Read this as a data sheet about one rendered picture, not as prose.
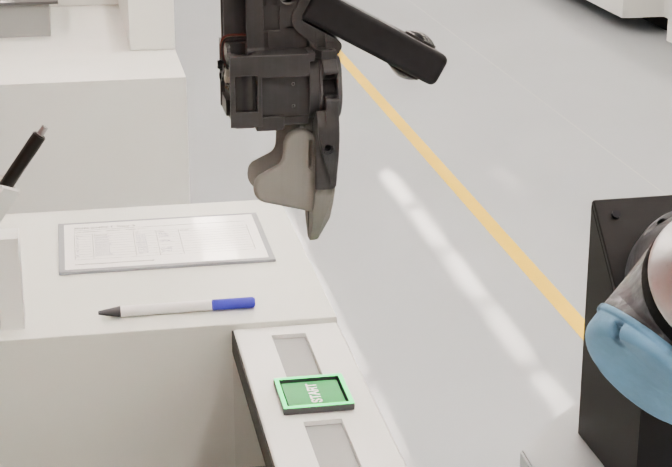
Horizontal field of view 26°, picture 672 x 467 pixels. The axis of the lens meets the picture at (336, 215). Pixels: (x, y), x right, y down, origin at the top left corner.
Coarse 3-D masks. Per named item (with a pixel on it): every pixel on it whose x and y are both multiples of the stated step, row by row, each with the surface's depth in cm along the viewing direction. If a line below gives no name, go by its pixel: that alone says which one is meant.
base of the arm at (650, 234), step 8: (664, 216) 129; (656, 224) 129; (664, 224) 126; (648, 232) 127; (656, 232) 126; (640, 240) 128; (648, 240) 126; (632, 248) 130; (640, 248) 127; (632, 256) 128; (640, 256) 126; (632, 264) 127
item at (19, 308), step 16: (0, 176) 125; (0, 192) 122; (16, 192) 124; (0, 208) 124; (0, 240) 124; (16, 240) 124; (0, 256) 125; (16, 256) 125; (0, 272) 125; (16, 272) 125; (0, 288) 125; (16, 288) 126; (0, 304) 126; (16, 304) 126; (16, 320) 127
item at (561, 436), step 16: (560, 416) 143; (576, 416) 143; (544, 432) 140; (560, 432) 140; (576, 432) 140; (528, 448) 137; (544, 448) 137; (560, 448) 137; (576, 448) 137; (528, 464) 134; (544, 464) 134; (560, 464) 134; (576, 464) 134; (592, 464) 134
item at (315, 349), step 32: (256, 352) 124; (288, 352) 125; (320, 352) 124; (256, 384) 118; (352, 384) 118; (288, 416) 112; (320, 416) 112; (352, 416) 112; (288, 448) 107; (320, 448) 108; (352, 448) 108; (384, 448) 107
